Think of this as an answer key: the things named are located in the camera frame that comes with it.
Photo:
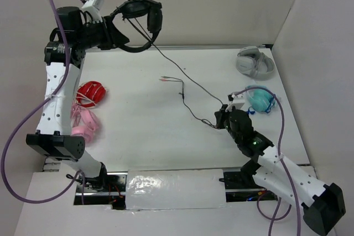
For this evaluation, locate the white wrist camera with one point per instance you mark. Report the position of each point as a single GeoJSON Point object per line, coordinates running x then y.
{"type": "Point", "coordinates": [236, 101]}
{"type": "Point", "coordinates": [93, 7]}

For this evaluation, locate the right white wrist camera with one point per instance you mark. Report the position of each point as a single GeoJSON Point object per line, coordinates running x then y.
{"type": "Point", "coordinates": [236, 101]}

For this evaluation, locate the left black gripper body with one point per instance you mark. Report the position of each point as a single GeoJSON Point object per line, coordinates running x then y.
{"type": "Point", "coordinates": [96, 35]}

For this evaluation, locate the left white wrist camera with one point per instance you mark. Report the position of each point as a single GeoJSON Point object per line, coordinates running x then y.
{"type": "Point", "coordinates": [93, 7]}

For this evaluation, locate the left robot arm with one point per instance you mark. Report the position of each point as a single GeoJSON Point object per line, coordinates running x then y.
{"type": "Point", "coordinates": [64, 57]}

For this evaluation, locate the grey white headphones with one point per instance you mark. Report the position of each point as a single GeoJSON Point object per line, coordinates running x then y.
{"type": "Point", "coordinates": [255, 64]}

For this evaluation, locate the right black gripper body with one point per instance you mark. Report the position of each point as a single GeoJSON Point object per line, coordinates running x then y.
{"type": "Point", "coordinates": [223, 121]}

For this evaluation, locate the teal headphones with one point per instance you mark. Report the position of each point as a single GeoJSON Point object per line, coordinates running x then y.
{"type": "Point", "coordinates": [260, 100]}

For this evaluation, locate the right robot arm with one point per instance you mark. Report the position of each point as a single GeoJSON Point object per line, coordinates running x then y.
{"type": "Point", "coordinates": [322, 204]}

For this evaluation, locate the white taped cover sheet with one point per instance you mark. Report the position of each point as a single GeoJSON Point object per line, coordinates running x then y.
{"type": "Point", "coordinates": [179, 189]}

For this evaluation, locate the aluminium rail frame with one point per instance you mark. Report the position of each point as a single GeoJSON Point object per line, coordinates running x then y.
{"type": "Point", "coordinates": [151, 116]}

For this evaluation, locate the red headphones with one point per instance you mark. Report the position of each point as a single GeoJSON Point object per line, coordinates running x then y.
{"type": "Point", "coordinates": [90, 94]}

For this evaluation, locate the pink headphones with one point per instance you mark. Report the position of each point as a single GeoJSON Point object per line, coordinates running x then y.
{"type": "Point", "coordinates": [84, 122]}

